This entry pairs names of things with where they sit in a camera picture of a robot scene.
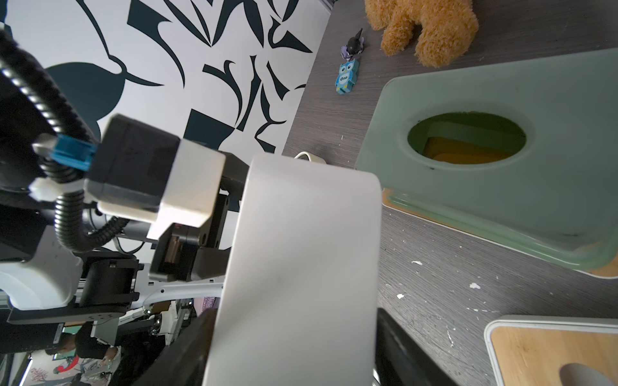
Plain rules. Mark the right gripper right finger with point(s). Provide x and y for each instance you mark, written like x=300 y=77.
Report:
x=399 y=360

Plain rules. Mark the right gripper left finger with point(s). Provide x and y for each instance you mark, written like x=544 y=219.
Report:
x=184 y=362

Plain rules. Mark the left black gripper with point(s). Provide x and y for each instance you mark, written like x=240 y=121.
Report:
x=191 y=254

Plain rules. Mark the white bamboo tissue box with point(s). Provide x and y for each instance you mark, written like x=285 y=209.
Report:
x=598 y=260
x=536 y=350
x=300 y=298

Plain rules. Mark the green tissue box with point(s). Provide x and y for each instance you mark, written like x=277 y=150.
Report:
x=531 y=144

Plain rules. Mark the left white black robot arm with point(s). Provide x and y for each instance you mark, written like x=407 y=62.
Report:
x=92 y=266

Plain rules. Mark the cream dark-lid tissue box left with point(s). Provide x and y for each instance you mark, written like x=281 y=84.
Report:
x=304 y=155

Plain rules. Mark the blue robot toy figure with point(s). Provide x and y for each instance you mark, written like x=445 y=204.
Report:
x=347 y=77

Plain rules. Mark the small dark purple toy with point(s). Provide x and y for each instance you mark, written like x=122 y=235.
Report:
x=354 y=47

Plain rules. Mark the brown teddy bear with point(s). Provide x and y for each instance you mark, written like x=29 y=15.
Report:
x=448 y=28

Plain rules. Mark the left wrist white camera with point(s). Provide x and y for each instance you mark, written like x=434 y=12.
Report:
x=146 y=174

